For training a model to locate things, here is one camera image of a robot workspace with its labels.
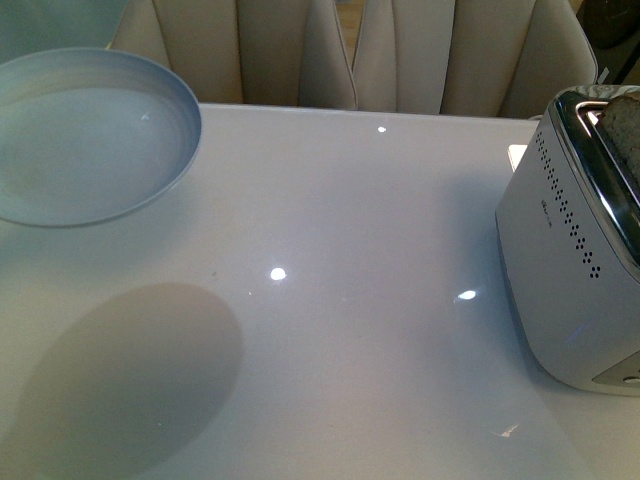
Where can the beige chair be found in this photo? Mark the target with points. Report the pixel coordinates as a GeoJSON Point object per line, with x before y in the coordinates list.
{"type": "Point", "coordinates": [280, 53]}
{"type": "Point", "coordinates": [470, 58]}

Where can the beige chair right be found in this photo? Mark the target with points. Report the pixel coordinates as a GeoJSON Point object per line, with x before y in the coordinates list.
{"type": "Point", "coordinates": [470, 58]}

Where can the white round plate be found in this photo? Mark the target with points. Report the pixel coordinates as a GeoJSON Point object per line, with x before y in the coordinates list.
{"type": "Point", "coordinates": [89, 135]}

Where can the silver two-slot toaster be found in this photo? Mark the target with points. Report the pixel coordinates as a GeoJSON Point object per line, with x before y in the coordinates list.
{"type": "Point", "coordinates": [568, 227]}

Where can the brown bread slice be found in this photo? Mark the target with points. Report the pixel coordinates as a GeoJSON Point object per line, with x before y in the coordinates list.
{"type": "Point", "coordinates": [620, 121]}

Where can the dark grey washing machine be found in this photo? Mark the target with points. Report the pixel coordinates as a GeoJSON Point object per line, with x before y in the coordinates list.
{"type": "Point", "coordinates": [612, 29]}

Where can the beige chair left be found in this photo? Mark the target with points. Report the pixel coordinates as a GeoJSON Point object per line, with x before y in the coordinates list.
{"type": "Point", "coordinates": [280, 53]}

